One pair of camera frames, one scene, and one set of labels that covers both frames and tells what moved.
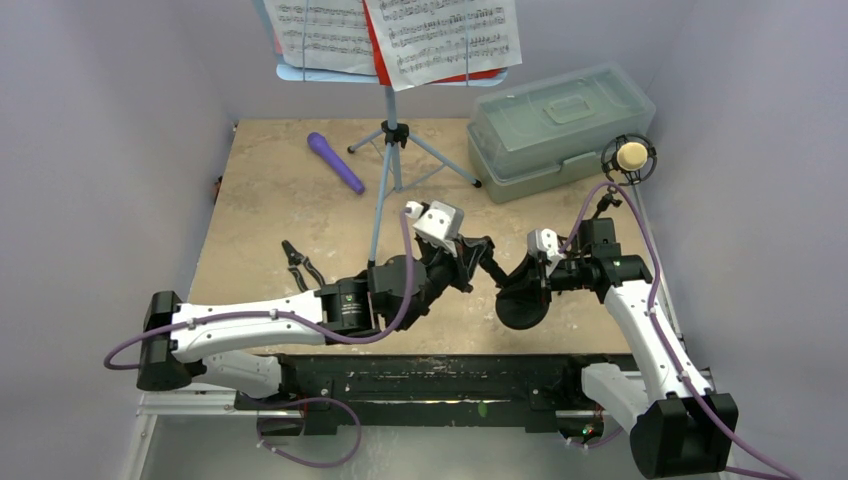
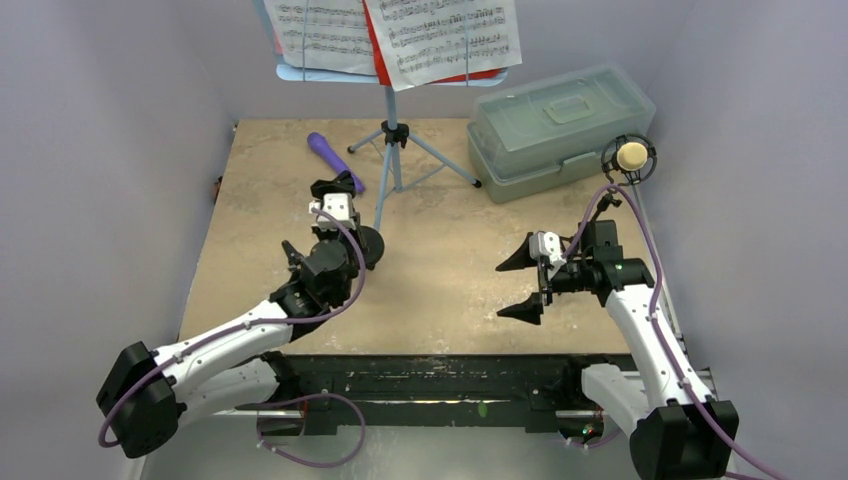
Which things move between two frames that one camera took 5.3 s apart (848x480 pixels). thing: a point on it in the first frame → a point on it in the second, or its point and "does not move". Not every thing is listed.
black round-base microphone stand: [519, 305] → [373, 244]
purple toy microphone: [321, 145] does not move
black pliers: [294, 259] does not move
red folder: [382, 73] does not move
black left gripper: [469, 251] → [325, 233]
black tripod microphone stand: [607, 201] does not move
